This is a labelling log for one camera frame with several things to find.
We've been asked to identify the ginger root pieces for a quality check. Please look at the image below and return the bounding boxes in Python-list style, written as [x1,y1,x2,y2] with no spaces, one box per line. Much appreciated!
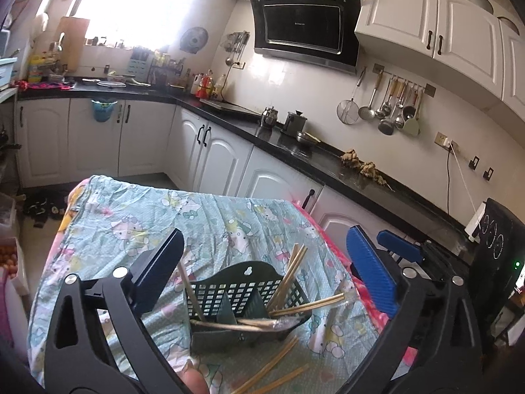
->
[340,149,388,185]

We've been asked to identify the wire skimmer strainer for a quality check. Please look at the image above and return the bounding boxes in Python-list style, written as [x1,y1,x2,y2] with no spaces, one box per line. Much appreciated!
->
[336,68,367,124]

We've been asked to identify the pile of bamboo chopsticks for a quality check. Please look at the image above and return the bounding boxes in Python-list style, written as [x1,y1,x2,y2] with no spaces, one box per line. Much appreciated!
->
[177,243,354,394]

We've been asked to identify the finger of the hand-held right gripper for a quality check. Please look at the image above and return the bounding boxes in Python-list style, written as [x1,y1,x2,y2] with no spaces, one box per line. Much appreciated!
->
[376,230,427,265]

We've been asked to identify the black kitchen countertop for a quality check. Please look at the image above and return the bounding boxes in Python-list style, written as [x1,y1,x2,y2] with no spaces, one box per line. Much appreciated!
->
[16,78,489,263]

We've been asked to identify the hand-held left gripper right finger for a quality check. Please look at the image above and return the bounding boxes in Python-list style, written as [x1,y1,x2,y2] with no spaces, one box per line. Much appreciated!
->
[346,225,482,394]

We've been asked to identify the shoes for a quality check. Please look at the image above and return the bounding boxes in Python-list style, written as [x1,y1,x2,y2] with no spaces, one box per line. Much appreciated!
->
[22,191,68,228]

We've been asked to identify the red bottle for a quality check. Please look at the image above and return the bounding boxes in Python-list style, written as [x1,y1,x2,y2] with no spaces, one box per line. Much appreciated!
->
[197,72,214,99]

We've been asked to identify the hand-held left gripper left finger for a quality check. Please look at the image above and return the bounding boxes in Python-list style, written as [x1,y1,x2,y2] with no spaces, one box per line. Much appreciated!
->
[43,228,185,394]

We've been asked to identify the black induction cooktop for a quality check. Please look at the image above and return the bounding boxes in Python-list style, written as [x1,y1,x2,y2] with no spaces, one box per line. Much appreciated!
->
[199,98,263,118]

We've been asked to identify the red cloth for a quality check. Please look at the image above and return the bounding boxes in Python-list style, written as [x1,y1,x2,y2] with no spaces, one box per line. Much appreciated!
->
[14,80,76,91]

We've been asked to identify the row of hanging ladles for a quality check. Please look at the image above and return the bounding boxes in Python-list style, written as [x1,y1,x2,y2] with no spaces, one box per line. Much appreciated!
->
[359,75,419,136]

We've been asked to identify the black spice rack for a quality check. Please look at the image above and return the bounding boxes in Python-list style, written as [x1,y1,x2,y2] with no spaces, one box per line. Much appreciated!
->
[154,51,185,87]

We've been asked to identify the wall power socket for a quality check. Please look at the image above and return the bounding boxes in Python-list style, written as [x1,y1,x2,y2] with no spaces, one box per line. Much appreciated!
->
[435,131,460,150]

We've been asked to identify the dark green utensil basket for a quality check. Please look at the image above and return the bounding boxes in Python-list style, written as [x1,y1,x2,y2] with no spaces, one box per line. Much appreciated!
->
[183,260,313,354]

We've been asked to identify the wooden cutting board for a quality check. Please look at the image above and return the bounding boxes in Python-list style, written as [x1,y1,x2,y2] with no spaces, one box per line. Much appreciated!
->
[55,16,91,72]

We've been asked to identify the person's left hand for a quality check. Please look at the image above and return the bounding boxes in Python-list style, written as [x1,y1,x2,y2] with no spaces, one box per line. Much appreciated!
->
[180,367,211,394]

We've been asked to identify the light blue plastic box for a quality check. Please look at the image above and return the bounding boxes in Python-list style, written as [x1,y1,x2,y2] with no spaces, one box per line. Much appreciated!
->
[0,57,19,89]

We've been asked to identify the white power cable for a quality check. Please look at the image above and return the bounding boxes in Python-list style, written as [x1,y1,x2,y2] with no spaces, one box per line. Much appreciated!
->
[447,143,478,214]

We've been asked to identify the green rice paddle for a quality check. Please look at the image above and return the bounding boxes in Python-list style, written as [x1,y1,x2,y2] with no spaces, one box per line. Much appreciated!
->
[404,90,423,137]

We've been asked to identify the tray of eggs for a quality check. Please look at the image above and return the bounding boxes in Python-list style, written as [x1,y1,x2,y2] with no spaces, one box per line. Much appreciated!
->
[0,242,21,280]

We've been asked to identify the small round wall fan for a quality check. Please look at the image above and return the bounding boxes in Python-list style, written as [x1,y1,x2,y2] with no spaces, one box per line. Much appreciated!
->
[180,27,209,55]

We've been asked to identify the blue cartoon printed tablecloth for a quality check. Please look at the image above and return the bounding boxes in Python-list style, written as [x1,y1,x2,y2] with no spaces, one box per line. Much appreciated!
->
[27,175,384,394]

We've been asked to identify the blue hanging plastic basket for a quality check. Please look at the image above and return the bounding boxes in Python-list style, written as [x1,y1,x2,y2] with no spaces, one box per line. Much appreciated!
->
[90,98,117,124]

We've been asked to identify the black lidded pot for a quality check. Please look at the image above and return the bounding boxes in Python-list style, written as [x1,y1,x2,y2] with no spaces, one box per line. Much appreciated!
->
[284,111,308,135]

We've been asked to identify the white lower cabinets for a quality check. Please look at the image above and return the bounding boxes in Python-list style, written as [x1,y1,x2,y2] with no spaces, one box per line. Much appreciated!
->
[14,96,472,255]

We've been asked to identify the white upper cabinets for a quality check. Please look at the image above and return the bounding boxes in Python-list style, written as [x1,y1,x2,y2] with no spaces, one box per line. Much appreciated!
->
[353,0,525,121]

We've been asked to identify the black appliance with dials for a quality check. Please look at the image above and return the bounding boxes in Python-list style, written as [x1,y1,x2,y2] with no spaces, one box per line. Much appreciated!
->
[468,198,525,354]

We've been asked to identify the kitchen window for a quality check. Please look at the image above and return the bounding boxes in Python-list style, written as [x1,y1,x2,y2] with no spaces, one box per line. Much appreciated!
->
[76,0,206,48]

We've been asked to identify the white cabinets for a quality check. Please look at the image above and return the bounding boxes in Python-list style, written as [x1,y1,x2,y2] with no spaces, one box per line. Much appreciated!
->
[14,96,472,255]
[353,0,525,121]

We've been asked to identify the light blue knife block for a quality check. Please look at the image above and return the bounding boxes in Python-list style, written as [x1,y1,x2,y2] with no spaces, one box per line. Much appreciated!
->
[128,47,154,83]

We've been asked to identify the hanging small kitchen tools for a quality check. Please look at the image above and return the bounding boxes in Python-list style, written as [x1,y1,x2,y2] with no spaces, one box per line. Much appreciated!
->
[223,31,251,66]

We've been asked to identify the black wall hooks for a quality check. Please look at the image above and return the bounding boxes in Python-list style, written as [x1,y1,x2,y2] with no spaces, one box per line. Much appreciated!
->
[468,156,495,181]

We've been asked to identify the black range hood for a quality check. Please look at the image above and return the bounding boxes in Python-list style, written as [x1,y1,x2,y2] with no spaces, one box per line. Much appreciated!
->
[248,0,362,75]

